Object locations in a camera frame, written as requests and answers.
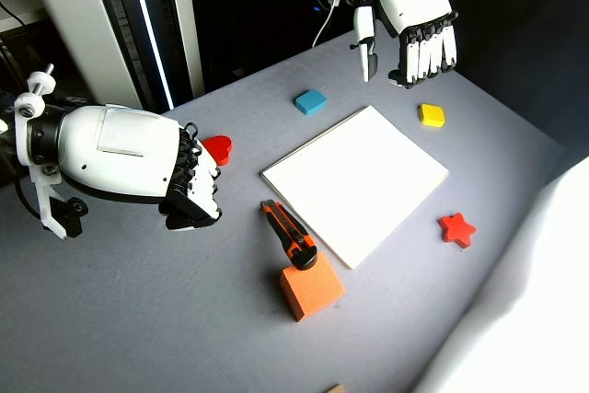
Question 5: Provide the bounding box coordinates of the white cabinet with black panel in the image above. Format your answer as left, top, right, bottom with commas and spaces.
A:
17, 0, 206, 113

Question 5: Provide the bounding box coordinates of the blue square block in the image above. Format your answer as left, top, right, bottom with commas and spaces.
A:
294, 88, 329, 116

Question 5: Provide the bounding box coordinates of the orange foam block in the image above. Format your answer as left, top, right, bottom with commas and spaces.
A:
279, 252, 346, 323

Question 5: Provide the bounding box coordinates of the white hub cable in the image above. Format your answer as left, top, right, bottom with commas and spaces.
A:
311, 2, 340, 48

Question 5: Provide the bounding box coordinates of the white paper pad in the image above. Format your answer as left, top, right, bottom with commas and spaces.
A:
260, 105, 450, 271

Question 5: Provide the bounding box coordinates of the yellow square block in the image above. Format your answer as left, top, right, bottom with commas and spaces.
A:
418, 103, 446, 128

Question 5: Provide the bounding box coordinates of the grey table cloth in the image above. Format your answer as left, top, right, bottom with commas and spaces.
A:
0, 29, 567, 393

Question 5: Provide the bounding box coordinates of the orange black utility knife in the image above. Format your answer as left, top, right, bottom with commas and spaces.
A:
260, 199, 319, 272

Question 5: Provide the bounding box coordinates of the red star block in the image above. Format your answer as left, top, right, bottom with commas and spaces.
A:
437, 212, 478, 249

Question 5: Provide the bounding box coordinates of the red heart block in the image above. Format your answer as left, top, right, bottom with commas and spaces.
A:
201, 134, 234, 167

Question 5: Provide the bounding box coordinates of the bright white drape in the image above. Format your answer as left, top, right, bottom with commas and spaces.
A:
411, 153, 589, 393

